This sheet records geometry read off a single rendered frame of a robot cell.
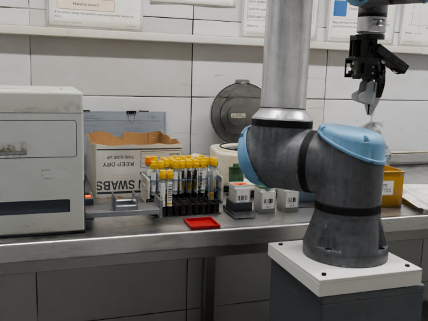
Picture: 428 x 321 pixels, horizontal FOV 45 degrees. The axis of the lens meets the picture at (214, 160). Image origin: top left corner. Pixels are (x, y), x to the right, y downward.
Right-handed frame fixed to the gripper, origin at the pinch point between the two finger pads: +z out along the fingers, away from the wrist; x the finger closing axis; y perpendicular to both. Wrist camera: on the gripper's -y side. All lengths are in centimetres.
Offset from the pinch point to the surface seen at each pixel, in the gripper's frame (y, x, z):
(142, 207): 63, 13, 22
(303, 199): 19.4, 1.8, 23.9
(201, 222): 50, 14, 25
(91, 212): 75, 15, 22
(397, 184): -5.3, 6.7, 19.3
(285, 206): 26.9, 7.3, 23.9
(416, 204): -9.9, 9.2, 24.2
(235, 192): 40.7, 9.3, 19.5
